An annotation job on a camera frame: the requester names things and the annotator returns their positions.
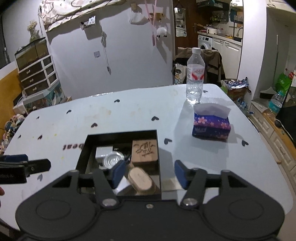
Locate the clear round lid device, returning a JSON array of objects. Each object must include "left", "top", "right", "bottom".
[{"left": 102, "top": 151, "right": 125, "bottom": 169}]

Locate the purple floral tissue box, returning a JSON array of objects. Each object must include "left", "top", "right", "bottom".
[{"left": 192, "top": 103, "right": 231, "bottom": 140}]

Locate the plush sheep wall toy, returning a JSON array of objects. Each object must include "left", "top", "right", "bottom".
[{"left": 156, "top": 27, "right": 167, "bottom": 38}]

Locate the chair with brown jacket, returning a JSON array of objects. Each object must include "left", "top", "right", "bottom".
[{"left": 172, "top": 47, "right": 226, "bottom": 87}]

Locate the clear plastic water bottle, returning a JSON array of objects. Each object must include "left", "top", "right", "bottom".
[{"left": 186, "top": 47, "right": 205, "bottom": 105}]

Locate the glass fish tank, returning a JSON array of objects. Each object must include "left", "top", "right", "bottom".
[{"left": 15, "top": 38, "right": 49, "bottom": 71}]

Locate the black cardboard box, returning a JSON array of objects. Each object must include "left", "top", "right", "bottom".
[{"left": 76, "top": 130, "right": 162, "bottom": 200}]

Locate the white charger adapter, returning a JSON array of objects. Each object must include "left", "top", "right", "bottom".
[{"left": 113, "top": 176, "right": 135, "bottom": 196}]

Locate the wooden carved tile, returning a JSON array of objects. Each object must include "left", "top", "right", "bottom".
[{"left": 131, "top": 139, "right": 158, "bottom": 165}]

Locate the white washing machine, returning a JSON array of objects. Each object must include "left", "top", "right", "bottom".
[{"left": 198, "top": 35, "right": 213, "bottom": 50}]

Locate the smartwatch body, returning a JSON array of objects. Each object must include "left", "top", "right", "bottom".
[{"left": 125, "top": 154, "right": 132, "bottom": 164}]

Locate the person left hand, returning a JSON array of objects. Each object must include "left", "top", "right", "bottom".
[{"left": 0, "top": 187, "right": 5, "bottom": 207}]

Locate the white tote bag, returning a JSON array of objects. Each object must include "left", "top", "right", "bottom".
[{"left": 173, "top": 63, "right": 187, "bottom": 85}]

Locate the white drawer cabinet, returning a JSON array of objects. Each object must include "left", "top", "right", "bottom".
[{"left": 18, "top": 54, "right": 59, "bottom": 96}]

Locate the beige earbuds case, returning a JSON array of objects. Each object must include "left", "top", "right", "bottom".
[{"left": 128, "top": 167, "right": 156, "bottom": 195}]

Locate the green label water bottle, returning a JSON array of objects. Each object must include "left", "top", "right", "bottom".
[{"left": 268, "top": 90, "right": 285, "bottom": 114}]

